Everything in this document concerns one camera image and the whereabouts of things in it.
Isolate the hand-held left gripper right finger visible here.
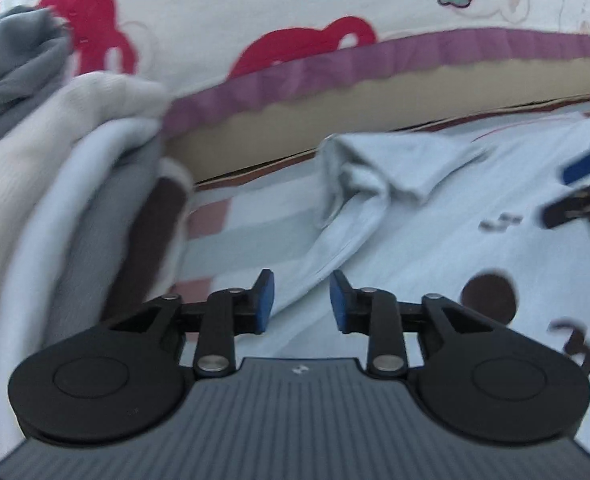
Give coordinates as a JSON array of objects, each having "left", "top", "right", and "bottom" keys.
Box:
[{"left": 329, "top": 269, "right": 496, "bottom": 377}]

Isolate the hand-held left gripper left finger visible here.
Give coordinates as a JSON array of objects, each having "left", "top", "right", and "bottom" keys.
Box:
[{"left": 106, "top": 269, "right": 276, "bottom": 377}]

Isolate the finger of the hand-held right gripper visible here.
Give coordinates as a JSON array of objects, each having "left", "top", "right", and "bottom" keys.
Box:
[
  {"left": 561, "top": 122, "right": 590, "bottom": 187},
  {"left": 540, "top": 180, "right": 590, "bottom": 242}
]

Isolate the light blue printed shirt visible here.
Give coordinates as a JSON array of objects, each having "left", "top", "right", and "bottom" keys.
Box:
[{"left": 247, "top": 107, "right": 590, "bottom": 466}]

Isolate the brown garment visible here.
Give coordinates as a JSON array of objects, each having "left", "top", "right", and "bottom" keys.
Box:
[{"left": 109, "top": 160, "right": 194, "bottom": 322}]

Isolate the beige bed headboard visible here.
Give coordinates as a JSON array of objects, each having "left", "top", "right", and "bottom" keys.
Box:
[{"left": 167, "top": 57, "right": 590, "bottom": 184}]

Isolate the pale blue garment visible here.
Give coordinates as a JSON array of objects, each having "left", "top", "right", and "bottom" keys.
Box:
[{"left": 0, "top": 120, "right": 165, "bottom": 461}]

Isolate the cream garment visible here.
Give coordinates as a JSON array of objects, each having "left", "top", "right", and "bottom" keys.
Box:
[{"left": 0, "top": 72, "right": 171, "bottom": 341}]

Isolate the bear print quilt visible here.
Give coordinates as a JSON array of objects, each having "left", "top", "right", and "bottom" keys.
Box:
[{"left": 0, "top": 0, "right": 590, "bottom": 137}]

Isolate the grey garment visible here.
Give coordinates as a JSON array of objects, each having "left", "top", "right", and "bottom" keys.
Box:
[{"left": 0, "top": 5, "right": 73, "bottom": 136}]

